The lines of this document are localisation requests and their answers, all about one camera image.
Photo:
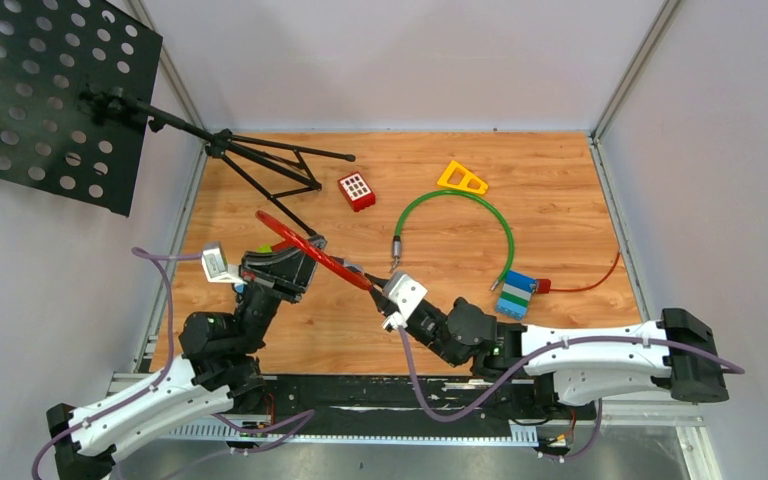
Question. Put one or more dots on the red window toy brick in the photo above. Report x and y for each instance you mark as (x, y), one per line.
(356, 191)

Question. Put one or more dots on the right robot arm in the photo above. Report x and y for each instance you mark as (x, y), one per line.
(676, 352)

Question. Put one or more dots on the yellow triangular toy piece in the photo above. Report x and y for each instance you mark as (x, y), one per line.
(457, 177)

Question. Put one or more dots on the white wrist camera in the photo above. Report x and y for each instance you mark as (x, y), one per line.
(404, 293)
(216, 266)

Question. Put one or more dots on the red green toy car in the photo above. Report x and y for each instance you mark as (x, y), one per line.
(266, 248)

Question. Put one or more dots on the green cable lock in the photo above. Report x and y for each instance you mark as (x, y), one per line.
(396, 242)

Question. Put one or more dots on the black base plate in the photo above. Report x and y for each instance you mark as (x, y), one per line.
(386, 406)

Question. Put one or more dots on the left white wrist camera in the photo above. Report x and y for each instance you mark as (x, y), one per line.
(216, 266)

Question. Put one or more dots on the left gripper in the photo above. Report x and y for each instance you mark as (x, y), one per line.
(289, 270)

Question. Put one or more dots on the blue green white brick stack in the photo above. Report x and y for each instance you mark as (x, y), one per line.
(515, 295)

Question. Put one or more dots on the red cable lock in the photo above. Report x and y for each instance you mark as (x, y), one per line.
(296, 240)

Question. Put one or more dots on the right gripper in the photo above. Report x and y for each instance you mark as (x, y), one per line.
(382, 301)

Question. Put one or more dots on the black perforated music stand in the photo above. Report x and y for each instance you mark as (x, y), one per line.
(77, 80)

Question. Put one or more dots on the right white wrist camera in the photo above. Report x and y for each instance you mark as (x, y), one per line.
(404, 293)

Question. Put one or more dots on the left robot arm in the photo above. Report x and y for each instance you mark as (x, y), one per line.
(216, 372)

